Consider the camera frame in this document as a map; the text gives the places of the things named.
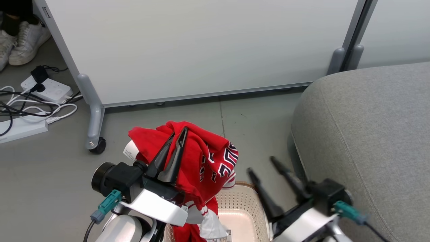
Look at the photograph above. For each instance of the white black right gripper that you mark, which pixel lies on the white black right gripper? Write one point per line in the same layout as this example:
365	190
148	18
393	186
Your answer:
302	223

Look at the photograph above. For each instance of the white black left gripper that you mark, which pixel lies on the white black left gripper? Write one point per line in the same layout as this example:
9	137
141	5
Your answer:
158	205

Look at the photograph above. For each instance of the red basketball jersey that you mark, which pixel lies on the red basketball jersey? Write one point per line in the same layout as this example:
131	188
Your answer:
201	151

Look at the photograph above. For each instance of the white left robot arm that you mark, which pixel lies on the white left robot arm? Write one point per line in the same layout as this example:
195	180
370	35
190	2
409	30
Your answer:
124	230

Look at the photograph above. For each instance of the white perforated laundry basket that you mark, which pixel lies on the white perforated laundry basket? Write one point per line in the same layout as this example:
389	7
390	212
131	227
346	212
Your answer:
243	205

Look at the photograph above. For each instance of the printed basket label sticker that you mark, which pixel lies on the printed basket label sticker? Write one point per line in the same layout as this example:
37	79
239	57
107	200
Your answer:
228	234

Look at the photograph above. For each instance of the black caster wheel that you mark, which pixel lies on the black caster wheel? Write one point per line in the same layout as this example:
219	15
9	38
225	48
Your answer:
99	147

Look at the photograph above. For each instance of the grey fabric sofa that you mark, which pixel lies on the grey fabric sofa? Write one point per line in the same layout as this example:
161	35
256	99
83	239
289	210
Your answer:
369	134

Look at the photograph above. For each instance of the large white partition panel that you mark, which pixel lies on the large white partition panel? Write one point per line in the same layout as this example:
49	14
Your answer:
201	47

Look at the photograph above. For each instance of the wide white power strip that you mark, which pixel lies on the wide white power strip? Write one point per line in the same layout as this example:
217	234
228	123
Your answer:
53	90

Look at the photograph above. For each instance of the long white power strip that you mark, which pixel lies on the long white power strip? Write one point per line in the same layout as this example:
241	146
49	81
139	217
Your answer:
23	129

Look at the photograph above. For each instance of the black power adapter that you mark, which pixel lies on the black power adapter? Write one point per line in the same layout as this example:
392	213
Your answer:
39	74

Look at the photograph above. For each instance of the white sneaker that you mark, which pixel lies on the white sneaker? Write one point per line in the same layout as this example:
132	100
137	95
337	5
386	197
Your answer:
5	47
28	42

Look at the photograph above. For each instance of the narrow white partition panel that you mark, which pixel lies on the narrow white partition panel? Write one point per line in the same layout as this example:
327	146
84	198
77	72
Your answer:
396	30

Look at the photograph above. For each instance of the black trouser leg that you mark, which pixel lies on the black trouser leg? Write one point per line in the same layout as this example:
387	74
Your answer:
16	10

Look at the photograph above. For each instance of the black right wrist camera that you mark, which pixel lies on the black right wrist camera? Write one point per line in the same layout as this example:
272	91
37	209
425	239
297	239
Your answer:
327	195

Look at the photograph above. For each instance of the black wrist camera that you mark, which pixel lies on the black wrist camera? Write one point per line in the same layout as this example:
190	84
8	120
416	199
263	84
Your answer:
327	195
117	178

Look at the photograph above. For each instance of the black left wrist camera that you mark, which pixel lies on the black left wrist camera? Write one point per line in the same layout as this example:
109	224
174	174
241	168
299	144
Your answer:
117	178

